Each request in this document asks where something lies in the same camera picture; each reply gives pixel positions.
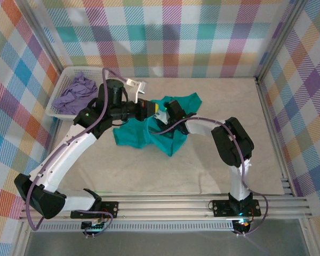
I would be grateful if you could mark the teal t-shirt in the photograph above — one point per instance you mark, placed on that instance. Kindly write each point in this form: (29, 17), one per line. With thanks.
(133, 136)

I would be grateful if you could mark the white plastic basket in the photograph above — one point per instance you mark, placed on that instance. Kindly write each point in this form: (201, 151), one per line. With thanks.
(69, 70)

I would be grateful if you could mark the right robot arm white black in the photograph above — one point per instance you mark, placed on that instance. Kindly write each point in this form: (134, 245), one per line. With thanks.
(234, 144)

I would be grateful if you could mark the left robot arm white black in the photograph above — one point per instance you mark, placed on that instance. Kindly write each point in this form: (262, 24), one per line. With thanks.
(69, 152)

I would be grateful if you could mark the purple t-shirt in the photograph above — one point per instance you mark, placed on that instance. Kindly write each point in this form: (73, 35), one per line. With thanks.
(74, 96)

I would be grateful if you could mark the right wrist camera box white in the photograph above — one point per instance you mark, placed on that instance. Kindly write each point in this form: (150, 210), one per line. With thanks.
(161, 117)

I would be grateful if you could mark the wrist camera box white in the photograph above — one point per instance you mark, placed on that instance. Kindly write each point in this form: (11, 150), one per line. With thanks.
(140, 88)
(161, 117)

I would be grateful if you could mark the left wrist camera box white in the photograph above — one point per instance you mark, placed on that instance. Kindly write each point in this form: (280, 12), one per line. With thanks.
(140, 88)

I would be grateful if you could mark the aluminium corner post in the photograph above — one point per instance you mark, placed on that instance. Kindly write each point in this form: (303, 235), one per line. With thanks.
(280, 40)
(46, 40)

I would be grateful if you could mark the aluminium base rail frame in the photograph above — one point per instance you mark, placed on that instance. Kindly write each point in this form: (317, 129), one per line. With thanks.
(162, 210)

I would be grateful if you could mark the aluminium side rail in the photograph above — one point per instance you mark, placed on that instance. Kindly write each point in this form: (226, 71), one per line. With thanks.
(274, 133)

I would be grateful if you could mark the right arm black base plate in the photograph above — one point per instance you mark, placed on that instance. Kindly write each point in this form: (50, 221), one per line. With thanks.
(221, 208)

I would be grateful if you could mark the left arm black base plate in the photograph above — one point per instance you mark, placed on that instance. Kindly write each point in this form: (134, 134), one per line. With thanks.
(110, 208)

